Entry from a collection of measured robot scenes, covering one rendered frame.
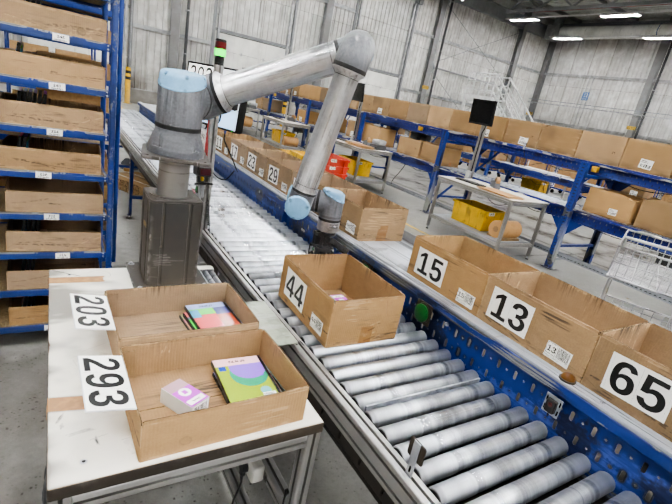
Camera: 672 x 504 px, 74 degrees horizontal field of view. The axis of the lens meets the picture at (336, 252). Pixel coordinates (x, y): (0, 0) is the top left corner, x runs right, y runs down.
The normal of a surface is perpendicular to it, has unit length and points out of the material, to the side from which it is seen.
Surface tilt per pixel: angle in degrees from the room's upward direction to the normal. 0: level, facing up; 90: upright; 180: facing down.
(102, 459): 0
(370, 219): 90
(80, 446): 0
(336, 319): 90
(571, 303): 89
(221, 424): 91
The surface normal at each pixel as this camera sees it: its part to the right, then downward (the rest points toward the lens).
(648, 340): -0.83, 0.02
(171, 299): 0.53, 0.34
